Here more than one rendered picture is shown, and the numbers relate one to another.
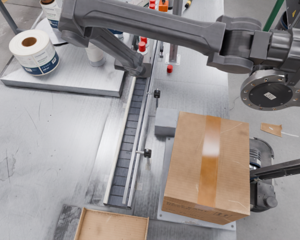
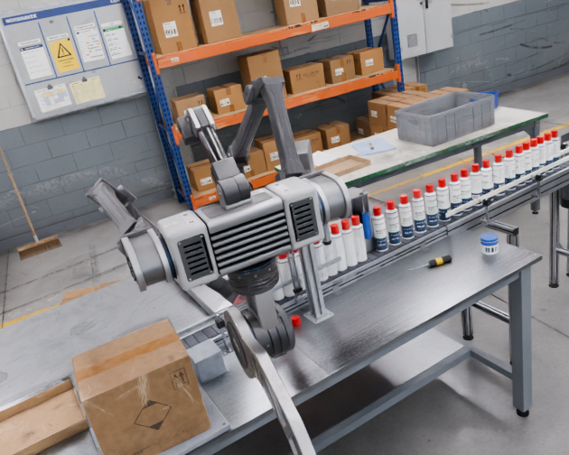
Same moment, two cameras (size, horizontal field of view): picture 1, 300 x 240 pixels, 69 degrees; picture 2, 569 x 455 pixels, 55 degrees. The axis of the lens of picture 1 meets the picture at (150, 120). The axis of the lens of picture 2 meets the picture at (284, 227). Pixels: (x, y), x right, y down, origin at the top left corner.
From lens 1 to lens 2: 1.60 m
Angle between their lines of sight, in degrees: 52
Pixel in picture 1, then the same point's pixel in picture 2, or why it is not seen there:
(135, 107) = (204, 332)
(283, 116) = not seen: outside the picture
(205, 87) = (303, 361)
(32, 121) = (138, 305)
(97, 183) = not seen: hidden behind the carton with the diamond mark
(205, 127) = (158, 338)
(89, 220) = (63, 396)
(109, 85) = (216, 303)
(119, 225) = (69, 414)
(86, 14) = (93, 196)
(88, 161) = not seen: hidden behind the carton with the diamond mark
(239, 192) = (100, 386)
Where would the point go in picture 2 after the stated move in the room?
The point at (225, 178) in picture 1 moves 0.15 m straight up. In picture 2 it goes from (109, 373) to (92, 328)
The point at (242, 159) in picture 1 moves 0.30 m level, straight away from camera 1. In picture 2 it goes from (138, 371) to (243, 366)
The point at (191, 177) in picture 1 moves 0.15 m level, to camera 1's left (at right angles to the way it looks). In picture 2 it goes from (97, 358) to (79, 340)
